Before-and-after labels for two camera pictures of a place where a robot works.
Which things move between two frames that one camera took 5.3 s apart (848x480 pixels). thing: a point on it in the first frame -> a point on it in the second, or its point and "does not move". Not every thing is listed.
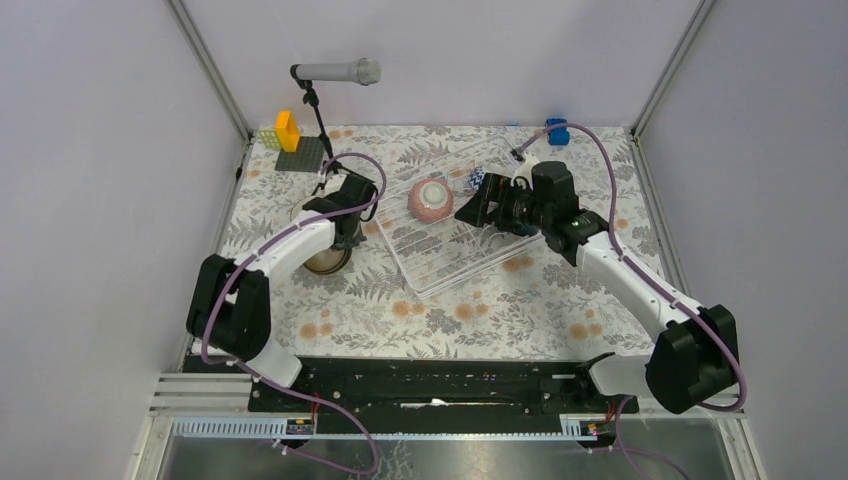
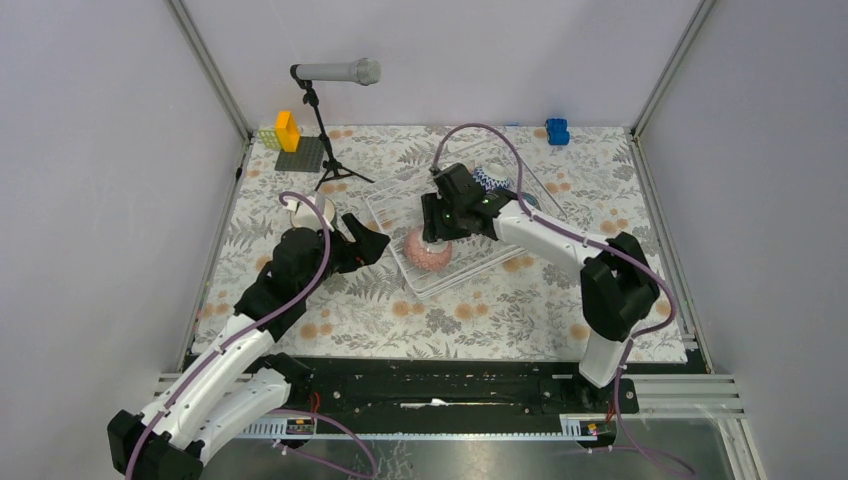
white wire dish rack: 416,215 does not move
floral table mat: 424,284 does not move
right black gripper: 494,188 -> 434,227
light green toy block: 269,139 does not move
